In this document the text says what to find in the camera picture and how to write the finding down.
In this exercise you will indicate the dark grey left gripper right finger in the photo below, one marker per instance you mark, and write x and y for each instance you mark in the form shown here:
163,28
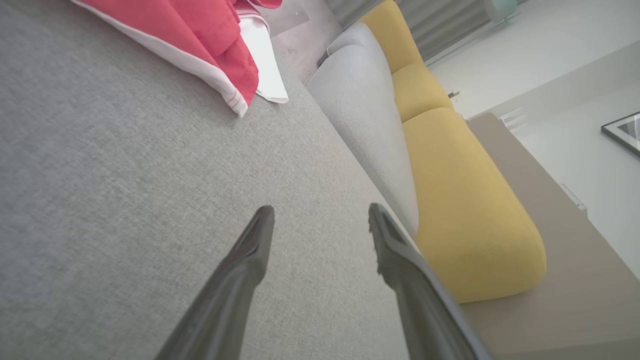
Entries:
420,305

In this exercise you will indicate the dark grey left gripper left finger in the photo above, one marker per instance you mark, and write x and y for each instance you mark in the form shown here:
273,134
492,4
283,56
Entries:
235,295

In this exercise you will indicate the red and white printed jersey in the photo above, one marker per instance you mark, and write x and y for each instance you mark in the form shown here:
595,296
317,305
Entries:
267,65

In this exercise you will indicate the red shorts with white panels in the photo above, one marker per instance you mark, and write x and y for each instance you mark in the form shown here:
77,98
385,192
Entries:
180,30

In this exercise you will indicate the yellow sofa back cushion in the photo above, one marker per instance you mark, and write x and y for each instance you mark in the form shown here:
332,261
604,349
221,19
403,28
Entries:
420,90
470,210

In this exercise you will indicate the grey sofa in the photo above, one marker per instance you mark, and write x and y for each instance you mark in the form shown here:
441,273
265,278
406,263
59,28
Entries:
125,200

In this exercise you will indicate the grey fabric sofa seat cushion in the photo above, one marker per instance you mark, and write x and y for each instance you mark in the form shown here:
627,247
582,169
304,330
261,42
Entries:
360,115

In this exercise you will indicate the black framed picture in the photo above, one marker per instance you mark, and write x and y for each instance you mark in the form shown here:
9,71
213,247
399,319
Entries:
625,131

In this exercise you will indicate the light grey pleated curtain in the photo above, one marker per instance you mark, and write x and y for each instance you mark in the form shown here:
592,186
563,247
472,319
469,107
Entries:
440,25

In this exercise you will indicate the pale teal round object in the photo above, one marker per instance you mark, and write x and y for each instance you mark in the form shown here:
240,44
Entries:
501,9

